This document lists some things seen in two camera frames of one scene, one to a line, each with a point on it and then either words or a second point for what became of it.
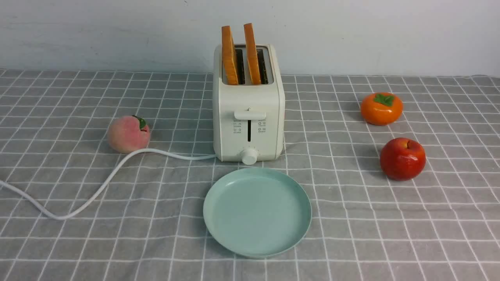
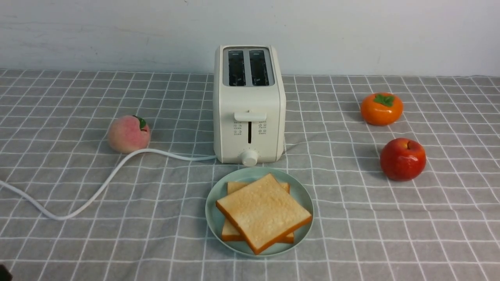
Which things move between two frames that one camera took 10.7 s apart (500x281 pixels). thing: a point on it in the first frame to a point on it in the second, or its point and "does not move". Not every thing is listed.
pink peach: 127,134 does not move
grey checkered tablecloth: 442,224 does not move
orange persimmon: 381,109 does not move
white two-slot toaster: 249,101 does not move
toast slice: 229,65 to 229,233
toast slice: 252,54 to 264,211
